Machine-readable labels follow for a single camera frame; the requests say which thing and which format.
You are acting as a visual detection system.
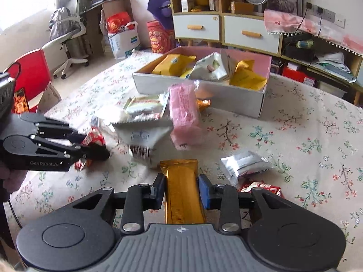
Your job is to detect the gold snack bar packet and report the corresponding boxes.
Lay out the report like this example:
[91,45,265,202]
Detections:
[159,159,206,225]

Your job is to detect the silver foil snack packet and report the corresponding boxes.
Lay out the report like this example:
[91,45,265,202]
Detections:
[220,151,272,185]

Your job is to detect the red white candy packet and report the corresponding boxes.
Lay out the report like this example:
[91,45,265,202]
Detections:
[74,116,106,171]

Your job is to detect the white Members Mark nut bag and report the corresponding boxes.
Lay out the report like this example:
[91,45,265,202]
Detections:
[112,118,173,168]

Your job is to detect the pale green cake packet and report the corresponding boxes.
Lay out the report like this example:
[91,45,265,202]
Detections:
[121,92,169,122]

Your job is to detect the left hand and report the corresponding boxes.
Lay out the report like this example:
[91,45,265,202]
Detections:
[0,162,28,193]

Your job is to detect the red KitKat packet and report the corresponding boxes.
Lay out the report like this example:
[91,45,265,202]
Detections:
[239,180,284,198]

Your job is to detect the red chair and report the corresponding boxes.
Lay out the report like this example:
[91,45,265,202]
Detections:
[4,49,51,114]

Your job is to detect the pink snack packet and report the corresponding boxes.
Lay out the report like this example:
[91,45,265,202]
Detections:
[169,82,206,151]

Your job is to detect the white office chair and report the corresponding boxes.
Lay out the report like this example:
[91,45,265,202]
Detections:
[42,0,89,79]

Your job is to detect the orange small snack packet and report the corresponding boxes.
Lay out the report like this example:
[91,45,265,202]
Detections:
[196,99,211,112]

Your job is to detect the floral tablecloth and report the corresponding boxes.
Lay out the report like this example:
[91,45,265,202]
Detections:
[11,52,362,271]

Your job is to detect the white shopping bag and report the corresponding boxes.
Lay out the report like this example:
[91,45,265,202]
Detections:
[108,21,141,60]

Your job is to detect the pink white cardboard box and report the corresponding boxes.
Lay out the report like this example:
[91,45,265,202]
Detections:
[133,46,272,119]

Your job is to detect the yellow snack packet right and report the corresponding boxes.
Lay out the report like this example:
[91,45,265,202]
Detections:
[230,60,267,91]

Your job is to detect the yellow snack packet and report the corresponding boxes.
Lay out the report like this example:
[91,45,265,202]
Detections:
[151,54,196,77]
[230,60,267,91]

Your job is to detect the white green pistachio packet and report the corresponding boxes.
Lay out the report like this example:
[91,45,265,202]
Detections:
[189,52,237,82]

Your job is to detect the yellow snack packet left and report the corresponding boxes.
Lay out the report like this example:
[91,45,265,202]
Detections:
[151,54,196,77]

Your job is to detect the wooden desk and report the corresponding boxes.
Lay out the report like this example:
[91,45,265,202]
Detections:
[80,0,133,58]

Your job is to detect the red cartoon bucket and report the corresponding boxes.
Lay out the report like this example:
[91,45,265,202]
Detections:
[146,20,176,53]

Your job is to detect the red storage box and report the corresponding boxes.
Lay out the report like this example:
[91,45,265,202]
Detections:
[282,66,315,87]

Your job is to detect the low wooden tv bench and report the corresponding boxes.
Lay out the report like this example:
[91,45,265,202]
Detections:
[279,33,362,106]

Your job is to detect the purple plush toy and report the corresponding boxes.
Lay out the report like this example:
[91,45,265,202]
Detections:
[147,0,174,30]

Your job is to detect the white wooden drawer cabinet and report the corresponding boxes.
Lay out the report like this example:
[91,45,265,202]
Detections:
[171,0,281,56]

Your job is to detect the pink floral cloth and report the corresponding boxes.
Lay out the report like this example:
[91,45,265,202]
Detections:
[263,9,362,56]

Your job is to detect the brown cardboard box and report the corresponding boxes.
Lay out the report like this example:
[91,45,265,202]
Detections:
[230,1,254,15]

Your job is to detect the wall power outlets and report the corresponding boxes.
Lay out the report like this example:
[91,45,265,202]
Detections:
[306,2,346,28]

